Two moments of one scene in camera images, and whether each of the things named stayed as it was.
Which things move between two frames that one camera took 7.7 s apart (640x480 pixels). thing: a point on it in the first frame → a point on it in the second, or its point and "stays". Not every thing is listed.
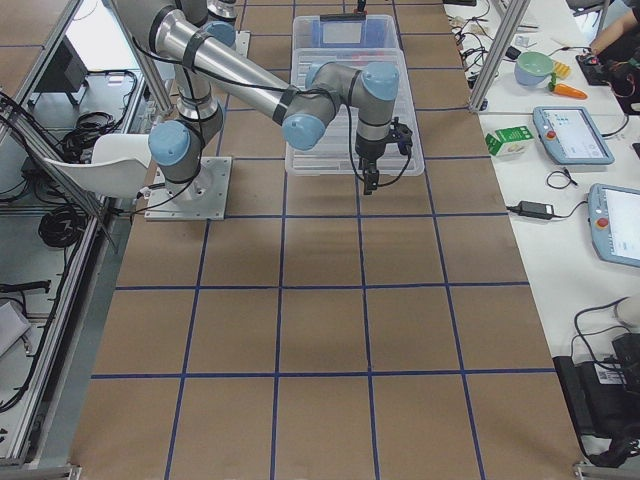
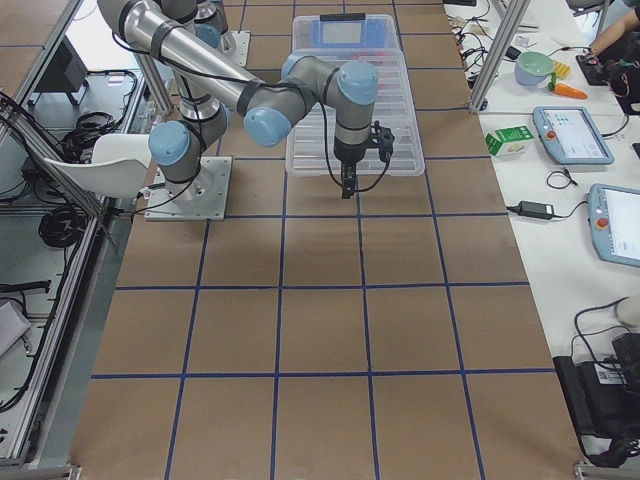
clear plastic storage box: x=355 y=30 stays
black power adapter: x=535 y=210 stays
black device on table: x=605 y=398 stays
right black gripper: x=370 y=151 → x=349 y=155
